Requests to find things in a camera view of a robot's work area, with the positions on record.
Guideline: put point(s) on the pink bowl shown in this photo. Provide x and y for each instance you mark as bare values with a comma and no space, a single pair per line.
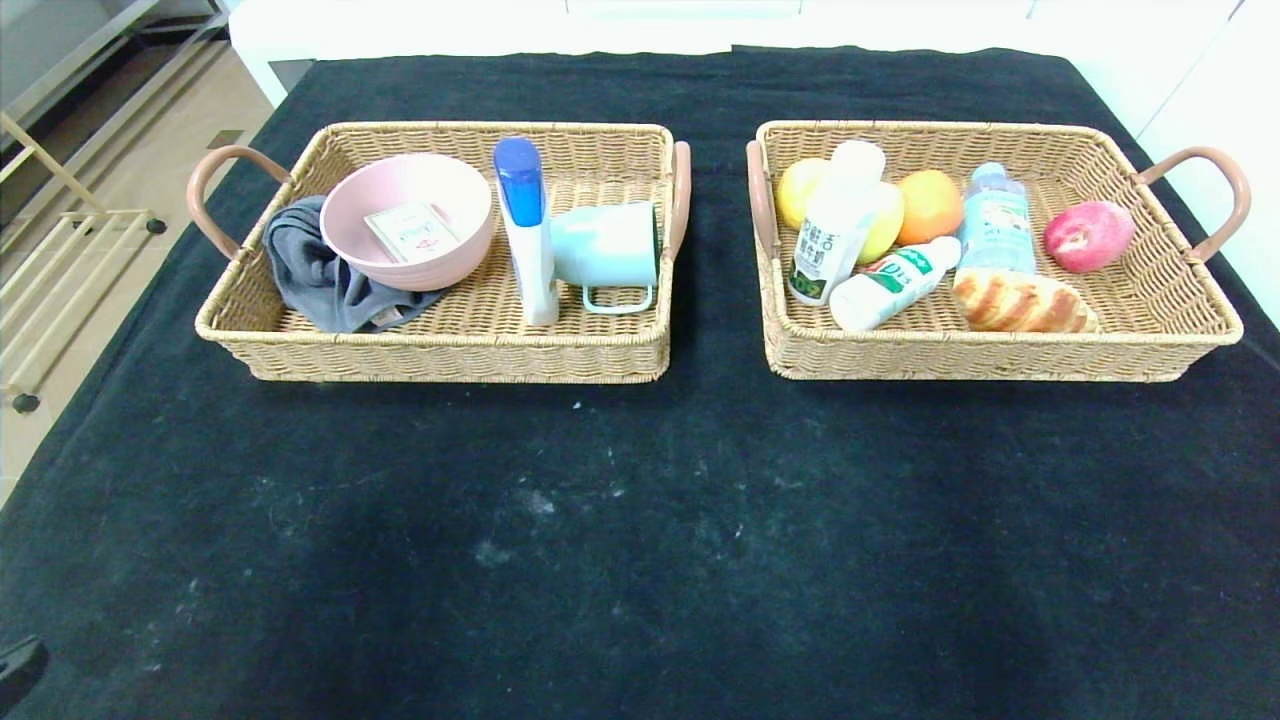
440,265

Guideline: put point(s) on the small white foil-lid drink bottle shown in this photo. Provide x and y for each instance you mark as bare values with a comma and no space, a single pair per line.
890,285

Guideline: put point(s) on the gold and blue card box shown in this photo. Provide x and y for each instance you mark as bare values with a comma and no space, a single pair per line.
412,232

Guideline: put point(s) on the large yellow lemon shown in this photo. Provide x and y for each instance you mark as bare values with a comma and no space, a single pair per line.
885,225

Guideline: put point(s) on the clear water bottle blue cap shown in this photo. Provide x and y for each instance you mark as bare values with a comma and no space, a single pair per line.
997,225

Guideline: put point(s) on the croissant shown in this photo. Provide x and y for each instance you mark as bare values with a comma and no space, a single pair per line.
1020,302

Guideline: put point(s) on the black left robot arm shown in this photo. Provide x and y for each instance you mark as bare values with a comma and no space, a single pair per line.
18,668

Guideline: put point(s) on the mint green mug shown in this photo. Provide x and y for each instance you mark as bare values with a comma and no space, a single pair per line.
600,245

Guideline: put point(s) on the white bottle with blue cap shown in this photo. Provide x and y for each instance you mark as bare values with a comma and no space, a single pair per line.
530,260

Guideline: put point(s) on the black table cloth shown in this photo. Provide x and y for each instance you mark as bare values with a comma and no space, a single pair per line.
650,550

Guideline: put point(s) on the tall white milk bottle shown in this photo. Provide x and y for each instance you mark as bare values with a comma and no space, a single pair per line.
830,235

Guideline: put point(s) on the small yellow lemon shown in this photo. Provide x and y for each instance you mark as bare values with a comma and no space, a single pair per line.
797,192

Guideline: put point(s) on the grey towel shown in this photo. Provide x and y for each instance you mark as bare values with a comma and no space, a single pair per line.
320,285

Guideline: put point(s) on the orange fruit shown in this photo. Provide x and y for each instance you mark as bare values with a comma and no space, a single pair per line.
932,205

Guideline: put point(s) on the red peach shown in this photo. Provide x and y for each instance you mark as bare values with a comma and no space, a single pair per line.
1088,237

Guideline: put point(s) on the white furniture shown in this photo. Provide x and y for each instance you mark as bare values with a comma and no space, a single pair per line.
290,40

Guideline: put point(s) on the wooden rack on wheels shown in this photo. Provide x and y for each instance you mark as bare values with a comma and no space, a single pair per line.
60,280

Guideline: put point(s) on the grey shelf unit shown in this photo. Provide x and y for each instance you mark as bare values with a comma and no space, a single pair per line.
90,50

